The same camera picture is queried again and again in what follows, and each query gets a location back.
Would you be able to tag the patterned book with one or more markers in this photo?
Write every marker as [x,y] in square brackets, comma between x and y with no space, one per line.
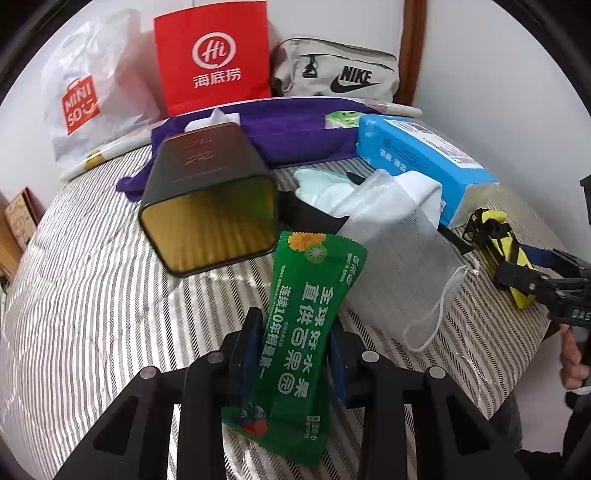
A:
[21,217]

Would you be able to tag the white plastic shopping bag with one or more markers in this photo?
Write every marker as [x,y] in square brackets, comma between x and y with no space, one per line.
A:
[106,69]

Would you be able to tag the brown wooden door frame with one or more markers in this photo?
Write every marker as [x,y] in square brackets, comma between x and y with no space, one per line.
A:
[413,46]

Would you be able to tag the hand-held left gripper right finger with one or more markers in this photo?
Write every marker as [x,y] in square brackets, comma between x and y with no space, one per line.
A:
[337,369]

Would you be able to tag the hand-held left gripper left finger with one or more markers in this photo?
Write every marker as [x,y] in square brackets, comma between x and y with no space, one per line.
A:
[244,357]

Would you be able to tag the yellow mesh pouch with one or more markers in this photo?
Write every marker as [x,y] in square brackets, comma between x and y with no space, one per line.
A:
[508,251]

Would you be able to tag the rolled paper poster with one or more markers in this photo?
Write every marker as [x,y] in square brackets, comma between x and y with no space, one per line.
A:
[99,156]

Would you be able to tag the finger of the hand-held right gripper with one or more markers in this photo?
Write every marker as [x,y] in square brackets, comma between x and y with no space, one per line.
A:
[551,257]
[521,277]

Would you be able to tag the person's right hand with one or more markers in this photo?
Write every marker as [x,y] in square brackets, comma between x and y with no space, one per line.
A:
[570,364]

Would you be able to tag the person's right forearm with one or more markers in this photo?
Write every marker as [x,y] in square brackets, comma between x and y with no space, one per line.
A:
[577,438]

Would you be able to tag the blue tissue pack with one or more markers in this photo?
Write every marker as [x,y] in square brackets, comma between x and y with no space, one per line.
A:
[401,152]

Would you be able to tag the crumpled white wrapper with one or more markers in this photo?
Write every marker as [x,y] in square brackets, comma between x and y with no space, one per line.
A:
[210,122]

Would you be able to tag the purple towel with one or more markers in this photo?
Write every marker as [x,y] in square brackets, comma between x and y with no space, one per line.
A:
[286,134]

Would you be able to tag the small green wipes packet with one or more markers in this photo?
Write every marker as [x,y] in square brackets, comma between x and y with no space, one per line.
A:
[344,120]

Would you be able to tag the black rectangular tin box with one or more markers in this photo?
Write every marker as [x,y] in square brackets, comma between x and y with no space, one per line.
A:
[198,161]

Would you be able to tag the grey sports bag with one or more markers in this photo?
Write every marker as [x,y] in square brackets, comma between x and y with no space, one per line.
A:
[323,64]

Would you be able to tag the green snack packet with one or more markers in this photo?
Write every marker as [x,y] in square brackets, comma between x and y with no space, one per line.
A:
[304,323]

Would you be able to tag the red paper carrier bag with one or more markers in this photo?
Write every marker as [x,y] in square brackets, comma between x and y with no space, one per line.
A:
[212,55]

